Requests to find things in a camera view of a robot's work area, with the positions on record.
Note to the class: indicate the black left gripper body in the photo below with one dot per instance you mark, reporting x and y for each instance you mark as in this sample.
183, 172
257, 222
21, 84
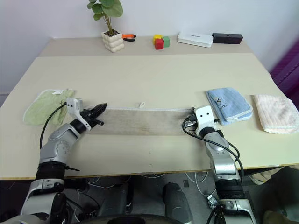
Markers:
88, 116

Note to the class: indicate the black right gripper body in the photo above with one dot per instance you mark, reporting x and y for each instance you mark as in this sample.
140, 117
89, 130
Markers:
189, 123

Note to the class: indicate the grey towel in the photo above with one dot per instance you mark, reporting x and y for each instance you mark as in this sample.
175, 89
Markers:
142, 122

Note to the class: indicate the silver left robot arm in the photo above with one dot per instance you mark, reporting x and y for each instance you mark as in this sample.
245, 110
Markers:
54, 149

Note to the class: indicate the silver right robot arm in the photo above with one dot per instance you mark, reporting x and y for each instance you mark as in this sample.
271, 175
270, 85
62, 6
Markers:
224, 163

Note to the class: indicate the blue towel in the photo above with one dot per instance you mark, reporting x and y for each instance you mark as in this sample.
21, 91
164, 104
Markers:
230, 105

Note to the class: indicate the green towel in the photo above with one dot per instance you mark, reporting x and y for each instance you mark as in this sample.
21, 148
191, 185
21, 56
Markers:
45, 107

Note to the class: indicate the pale pink towel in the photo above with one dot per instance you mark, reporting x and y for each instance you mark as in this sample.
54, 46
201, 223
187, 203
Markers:
275, 114

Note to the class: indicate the white bubbly plant pot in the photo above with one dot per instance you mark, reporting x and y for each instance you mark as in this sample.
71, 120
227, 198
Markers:
112, 42

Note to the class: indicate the white flat box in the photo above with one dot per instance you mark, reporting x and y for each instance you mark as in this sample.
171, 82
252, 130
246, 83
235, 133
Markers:
195, 39

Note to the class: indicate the green block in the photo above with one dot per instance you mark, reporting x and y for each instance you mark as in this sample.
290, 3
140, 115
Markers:
166, 42

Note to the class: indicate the red block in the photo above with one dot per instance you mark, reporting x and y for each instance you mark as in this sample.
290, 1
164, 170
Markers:
159, 44

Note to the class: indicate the black long box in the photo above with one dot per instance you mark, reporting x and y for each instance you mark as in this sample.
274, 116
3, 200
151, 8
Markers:
227, 38

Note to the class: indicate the dark rounded shape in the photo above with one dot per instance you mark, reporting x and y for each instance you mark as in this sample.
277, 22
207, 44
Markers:
175, 200

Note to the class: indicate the yellow block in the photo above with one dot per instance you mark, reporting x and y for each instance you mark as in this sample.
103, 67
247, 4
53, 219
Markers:
157, 37

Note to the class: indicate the green leafy plant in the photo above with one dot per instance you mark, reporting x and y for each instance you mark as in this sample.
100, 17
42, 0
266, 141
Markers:
107, 9

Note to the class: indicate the purple ribbed object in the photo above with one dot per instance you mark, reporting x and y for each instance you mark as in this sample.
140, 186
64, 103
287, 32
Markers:
286, 67

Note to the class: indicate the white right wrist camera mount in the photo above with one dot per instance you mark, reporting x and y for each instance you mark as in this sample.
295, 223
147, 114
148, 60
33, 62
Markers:
205, 115

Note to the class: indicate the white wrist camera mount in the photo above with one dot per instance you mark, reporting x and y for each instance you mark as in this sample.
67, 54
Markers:
74, 105
205, 115

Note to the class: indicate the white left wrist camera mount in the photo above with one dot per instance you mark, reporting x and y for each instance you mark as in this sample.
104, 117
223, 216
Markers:
74, 105

